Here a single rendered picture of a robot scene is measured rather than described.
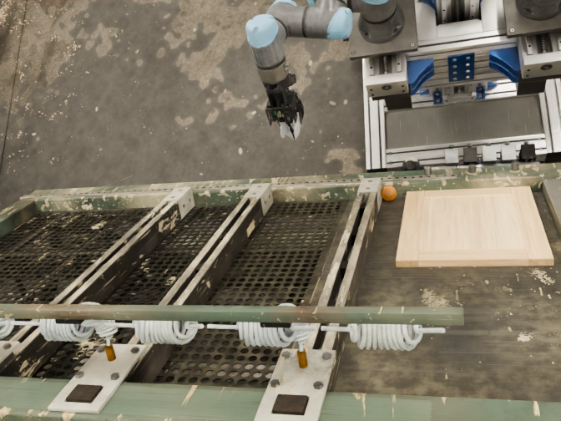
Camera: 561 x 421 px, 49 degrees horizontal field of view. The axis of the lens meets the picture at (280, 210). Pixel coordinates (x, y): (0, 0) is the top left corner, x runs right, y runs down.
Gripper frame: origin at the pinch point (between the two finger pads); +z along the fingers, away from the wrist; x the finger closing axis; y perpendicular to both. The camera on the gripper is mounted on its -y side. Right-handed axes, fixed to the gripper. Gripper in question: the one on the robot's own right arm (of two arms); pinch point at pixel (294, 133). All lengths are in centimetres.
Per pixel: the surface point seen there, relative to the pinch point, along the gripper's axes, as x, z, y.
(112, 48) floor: -148, 56, -177
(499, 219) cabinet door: 53, 31, 8
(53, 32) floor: -191, 48, -193
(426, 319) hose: 36, -24, 80
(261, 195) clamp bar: -18.8, 29.7, -8.2
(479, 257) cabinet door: 46, 22, 30
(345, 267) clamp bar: 14.9, 11.8, 39.1
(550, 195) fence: 68, 33, -2
